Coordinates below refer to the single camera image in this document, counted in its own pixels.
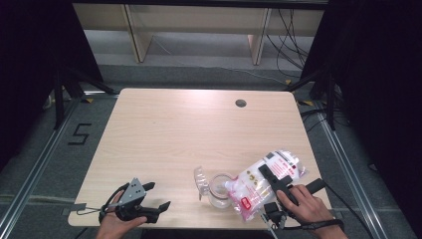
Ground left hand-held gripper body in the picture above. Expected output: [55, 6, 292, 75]
[113, 177, 160, 224]

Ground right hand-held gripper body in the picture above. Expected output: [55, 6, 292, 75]
[263, 175, 327, 231]

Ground red and white pouch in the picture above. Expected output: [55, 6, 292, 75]
[225, 149, 308, 222]

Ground clear glass jar with lid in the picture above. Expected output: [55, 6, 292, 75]
[193, 165, 238, 210]

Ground person's left hand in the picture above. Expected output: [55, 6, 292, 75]
[99, 190, 148, 234]

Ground person's right hand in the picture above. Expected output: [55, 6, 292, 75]
[277, 184, 336, 230]

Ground grey tape strip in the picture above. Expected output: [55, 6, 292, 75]
[62, 202, 88, 217]

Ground black metal stand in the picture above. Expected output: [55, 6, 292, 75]
[284, 68, 337, 131]
[52, 65, 119, 131]

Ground black curtain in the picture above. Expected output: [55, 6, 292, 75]
[0, 0, 105, 171]
[300, 0, 422, 231]

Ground light wooden shelf unit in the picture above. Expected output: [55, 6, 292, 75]
[72, 3, 324, 66]

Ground black wrist strap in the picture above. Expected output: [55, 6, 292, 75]
[292, 218, 345, 232]
[99, 182, 130, 224]

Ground thin cord loop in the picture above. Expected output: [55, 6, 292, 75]
[77, 204, 105, 215]

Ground aluminium floor rail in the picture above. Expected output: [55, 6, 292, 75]
[0, 98, 82, 231]
[313, 111, 388, 239]

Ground thin white floor cable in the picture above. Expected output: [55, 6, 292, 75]
[152, 36, 288, 85]

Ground bundle of black cables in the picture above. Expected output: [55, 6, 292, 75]
[265, 8, 313, 79]

